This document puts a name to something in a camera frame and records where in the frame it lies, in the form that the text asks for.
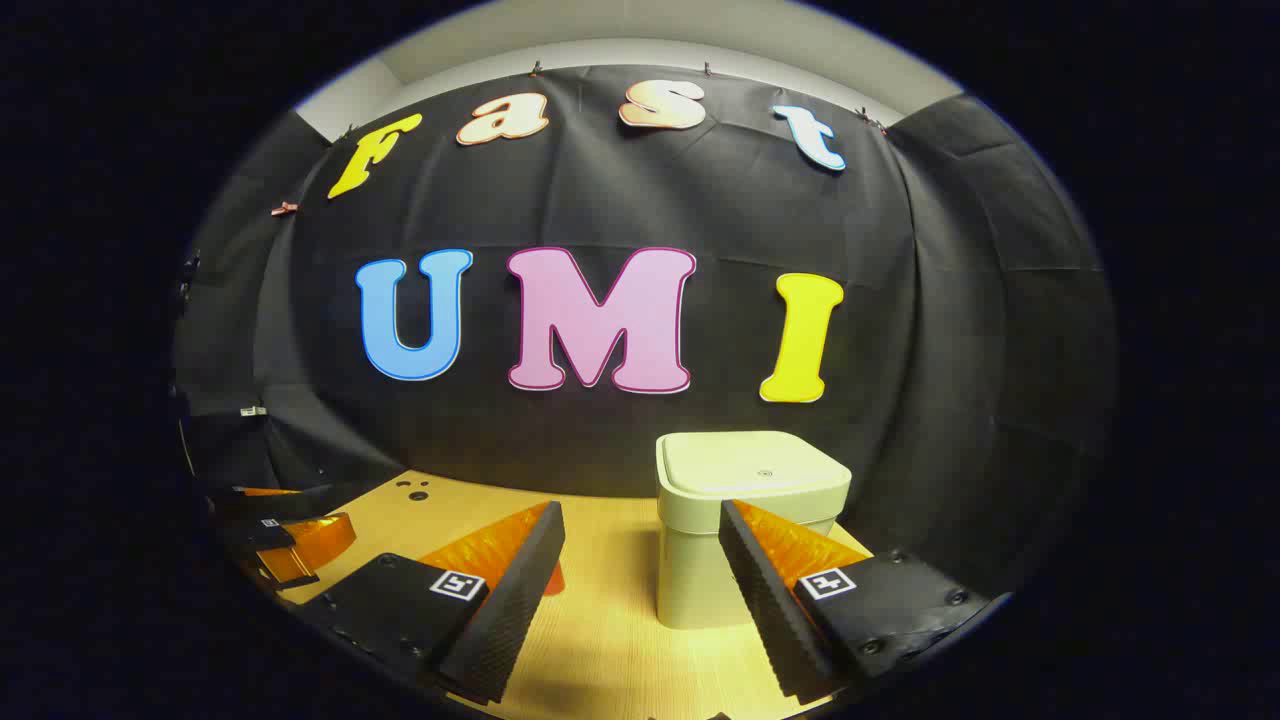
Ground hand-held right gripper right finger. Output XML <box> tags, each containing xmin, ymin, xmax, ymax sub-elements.
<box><xmin>718</xmin><ymin>498</ymin><xmax>991</xmax><ymax>703</ymax></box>

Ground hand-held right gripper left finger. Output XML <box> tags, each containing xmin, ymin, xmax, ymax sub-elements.
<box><xmin>298</xmin><ymin>500</ymin><xmax>567</xmax><ymax>706</ymax></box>

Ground green desktop garbage bin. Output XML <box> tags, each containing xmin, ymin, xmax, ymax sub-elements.
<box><xmin>655</xmin><ymin>430</ymin><xmax>853</xmax><ymax>631</ymax></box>

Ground wooden desktop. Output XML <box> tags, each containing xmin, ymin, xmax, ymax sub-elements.
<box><xmin>255</xmin><ymin>468</ymin><xmax>881</xmax><ymax>720</ymax></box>

